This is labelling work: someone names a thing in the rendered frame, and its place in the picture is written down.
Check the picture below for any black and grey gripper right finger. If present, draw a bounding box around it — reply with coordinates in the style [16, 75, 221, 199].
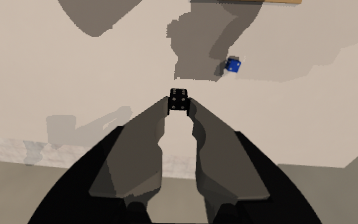
[186, 97, 322, 224]

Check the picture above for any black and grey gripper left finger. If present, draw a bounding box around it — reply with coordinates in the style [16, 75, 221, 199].
[27, 96, 170, 224]

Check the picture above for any blue die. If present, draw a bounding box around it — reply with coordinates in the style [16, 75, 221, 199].
[225, 58, 241, 73]

